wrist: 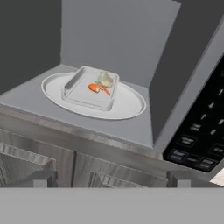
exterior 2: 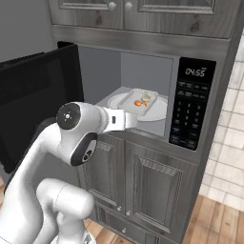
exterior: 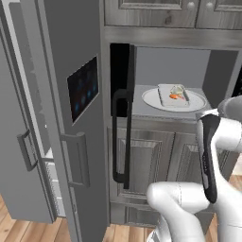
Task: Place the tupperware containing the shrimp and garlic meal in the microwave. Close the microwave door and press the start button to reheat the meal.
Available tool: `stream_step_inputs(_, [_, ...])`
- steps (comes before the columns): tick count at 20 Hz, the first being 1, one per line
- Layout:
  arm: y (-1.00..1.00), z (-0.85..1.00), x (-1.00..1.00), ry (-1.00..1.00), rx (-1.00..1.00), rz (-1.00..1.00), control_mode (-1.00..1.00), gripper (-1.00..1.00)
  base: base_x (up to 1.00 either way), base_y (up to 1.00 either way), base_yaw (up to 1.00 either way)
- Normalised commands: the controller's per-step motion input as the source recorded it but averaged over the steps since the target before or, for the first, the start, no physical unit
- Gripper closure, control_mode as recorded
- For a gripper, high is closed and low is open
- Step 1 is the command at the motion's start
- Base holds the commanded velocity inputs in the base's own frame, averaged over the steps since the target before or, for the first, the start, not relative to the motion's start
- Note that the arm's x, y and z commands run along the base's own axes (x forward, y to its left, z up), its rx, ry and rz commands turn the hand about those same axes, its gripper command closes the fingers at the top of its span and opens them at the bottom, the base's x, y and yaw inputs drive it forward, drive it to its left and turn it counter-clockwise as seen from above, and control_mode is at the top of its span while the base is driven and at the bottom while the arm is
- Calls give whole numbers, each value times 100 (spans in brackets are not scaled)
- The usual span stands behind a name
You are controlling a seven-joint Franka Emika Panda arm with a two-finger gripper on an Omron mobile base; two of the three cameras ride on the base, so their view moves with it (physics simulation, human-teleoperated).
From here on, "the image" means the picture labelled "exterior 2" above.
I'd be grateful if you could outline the grey wooden drawer front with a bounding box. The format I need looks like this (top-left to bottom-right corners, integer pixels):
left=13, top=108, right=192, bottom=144
left=94, top=205, right=179, bottom=244

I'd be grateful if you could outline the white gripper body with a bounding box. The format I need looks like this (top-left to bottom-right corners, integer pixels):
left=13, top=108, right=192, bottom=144
left=124, top=111, right=140, bottom=131

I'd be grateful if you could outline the black microwave door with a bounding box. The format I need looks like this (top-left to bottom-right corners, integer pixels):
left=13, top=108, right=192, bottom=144
left=0, top=42, right=86, bottom=174

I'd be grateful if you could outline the microwave start button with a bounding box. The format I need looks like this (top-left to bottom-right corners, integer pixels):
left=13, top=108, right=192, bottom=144
left=186, top=139, right=198, bottom=150

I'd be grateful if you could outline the grey wooden cupboard door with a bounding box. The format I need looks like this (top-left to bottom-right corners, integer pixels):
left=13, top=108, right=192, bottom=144
left=123, top=139, right=200, bottom=235
left=77, top=131, right=127, bottom=217
left=47, top=0, right=125, bottom=31
left=122, top=0, right=244, bottom=40

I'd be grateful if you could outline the clear tupperware container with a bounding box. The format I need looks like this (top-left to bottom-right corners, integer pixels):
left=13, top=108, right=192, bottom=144
left=119, top=88, right=160, bottom=117

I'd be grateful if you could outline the black microwave oven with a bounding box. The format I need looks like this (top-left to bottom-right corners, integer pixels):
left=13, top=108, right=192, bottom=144
left=56, top=41, right=217, bottom=153

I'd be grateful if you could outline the white round turntable plate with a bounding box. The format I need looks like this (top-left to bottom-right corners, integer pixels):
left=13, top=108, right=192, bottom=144
left=107, top=91, right=169, bottom=122

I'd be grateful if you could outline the pale garlic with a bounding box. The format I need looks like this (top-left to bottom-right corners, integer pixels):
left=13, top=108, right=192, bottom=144
left=140, top=91, right=153, bottom=101

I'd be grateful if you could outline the orange shrimp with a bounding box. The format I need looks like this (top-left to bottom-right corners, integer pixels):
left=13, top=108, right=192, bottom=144
left=133, top=99, right=149, bottom=108

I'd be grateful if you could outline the grey wooden cupboard frame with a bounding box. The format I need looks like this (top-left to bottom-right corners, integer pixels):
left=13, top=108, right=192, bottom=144
left=47, top=0, right=244, bottom=244

